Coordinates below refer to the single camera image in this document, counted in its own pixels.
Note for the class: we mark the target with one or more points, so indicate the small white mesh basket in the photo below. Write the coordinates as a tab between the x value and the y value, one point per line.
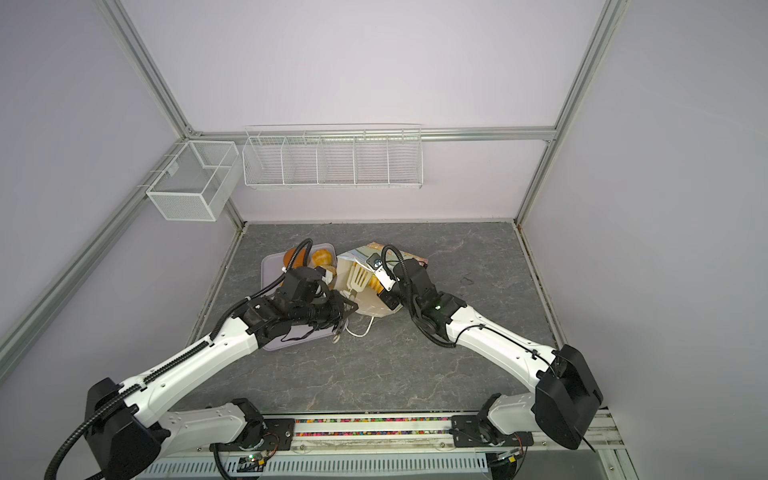
198	181

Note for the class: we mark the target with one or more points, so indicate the long white wire basket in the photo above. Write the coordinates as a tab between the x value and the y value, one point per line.
317	156

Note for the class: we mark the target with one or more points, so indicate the cream and steel tongs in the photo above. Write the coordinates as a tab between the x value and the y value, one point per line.
351	279

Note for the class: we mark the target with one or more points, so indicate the orange fake croissant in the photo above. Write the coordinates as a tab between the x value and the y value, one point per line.
322	258

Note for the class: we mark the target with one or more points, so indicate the printed paper gift bag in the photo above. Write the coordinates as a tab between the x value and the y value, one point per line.
369	303

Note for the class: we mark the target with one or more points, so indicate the yellow fake bread in bag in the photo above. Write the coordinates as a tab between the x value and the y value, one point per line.
376	285

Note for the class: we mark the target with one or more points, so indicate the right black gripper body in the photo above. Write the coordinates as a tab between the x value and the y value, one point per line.
394	299

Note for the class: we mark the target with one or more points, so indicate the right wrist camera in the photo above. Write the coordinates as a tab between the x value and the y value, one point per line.
379	268

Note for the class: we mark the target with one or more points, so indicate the lavender plastic tray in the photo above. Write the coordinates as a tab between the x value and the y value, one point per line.
271	267

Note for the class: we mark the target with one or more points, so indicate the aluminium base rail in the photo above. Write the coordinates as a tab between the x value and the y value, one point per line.
372	435

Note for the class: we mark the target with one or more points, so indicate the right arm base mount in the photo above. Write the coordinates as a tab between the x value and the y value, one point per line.
469	431

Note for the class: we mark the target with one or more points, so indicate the brown round fake bun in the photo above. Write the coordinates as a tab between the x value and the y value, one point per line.
294	258

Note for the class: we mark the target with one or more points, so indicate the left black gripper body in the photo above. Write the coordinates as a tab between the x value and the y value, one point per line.
322	312

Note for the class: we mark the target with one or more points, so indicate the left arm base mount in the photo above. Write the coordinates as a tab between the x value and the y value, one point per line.
272	434

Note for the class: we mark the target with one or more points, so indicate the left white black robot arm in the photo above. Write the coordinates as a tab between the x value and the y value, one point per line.
131	424

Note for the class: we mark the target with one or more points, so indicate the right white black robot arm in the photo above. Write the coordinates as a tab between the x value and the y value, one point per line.
562	396

